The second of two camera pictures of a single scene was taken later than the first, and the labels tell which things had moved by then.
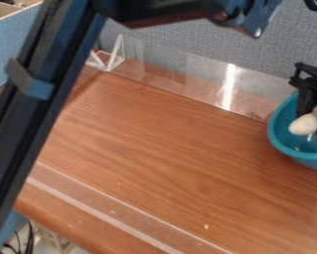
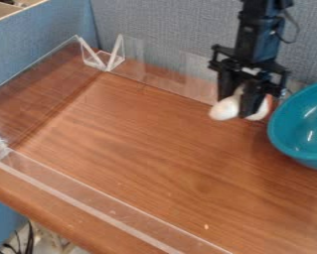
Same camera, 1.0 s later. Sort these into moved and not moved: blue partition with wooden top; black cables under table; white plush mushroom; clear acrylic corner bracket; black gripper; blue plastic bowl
Moved: black gripper; white plush mushroom
Not moved: clear acrylic corner bracket; blue partition with wooden top; blue plastic bowl; black cables under table
